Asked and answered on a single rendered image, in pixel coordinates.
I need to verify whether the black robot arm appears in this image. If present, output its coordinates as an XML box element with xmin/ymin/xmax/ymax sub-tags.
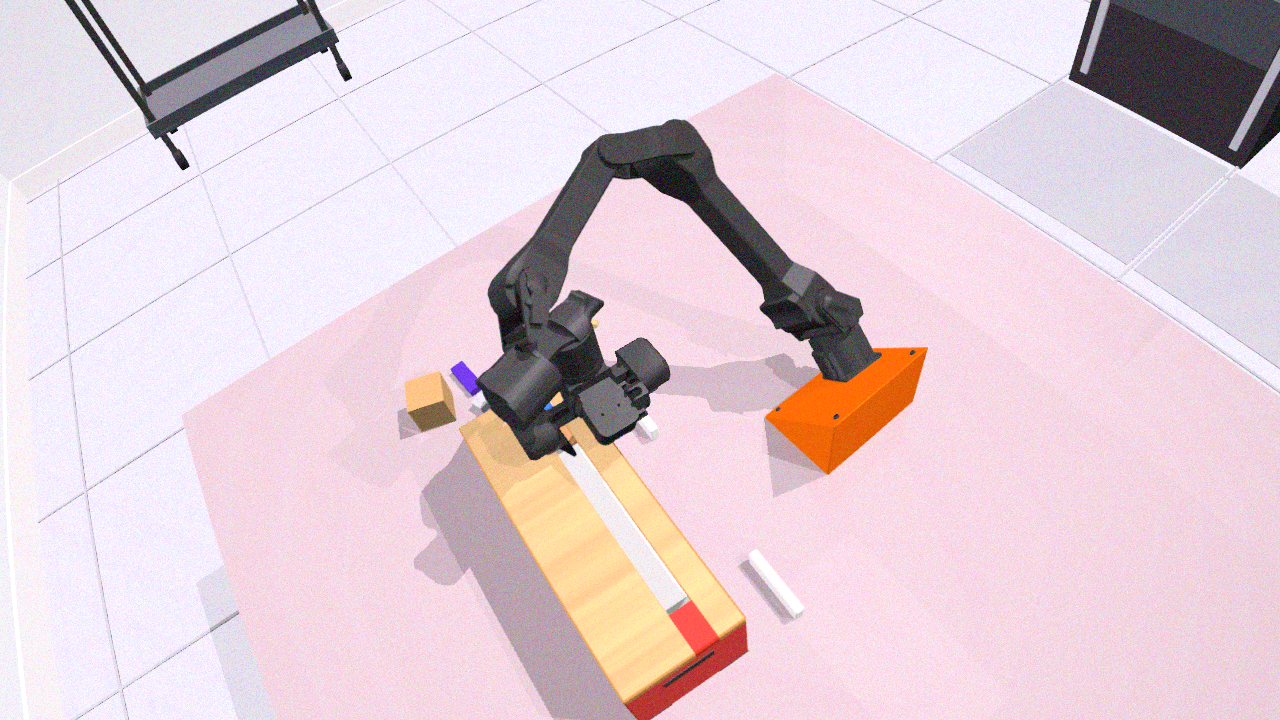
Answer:
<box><xmin>475</xmin><ymin>119</ymin><xmax>883</xmax><ymax>446</ymax></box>

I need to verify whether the purple rectangular block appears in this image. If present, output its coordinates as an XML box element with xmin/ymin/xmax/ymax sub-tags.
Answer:
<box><xmin>451</xmin><ymin>361</ymin><xmax>483</xmax><ymax>397</ymax></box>

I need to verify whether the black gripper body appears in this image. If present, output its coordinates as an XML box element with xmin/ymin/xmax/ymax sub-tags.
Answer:
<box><xmin>509</xmin><ymin>337</ymin><xmax>671</xmax><ymax>461</ymax></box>

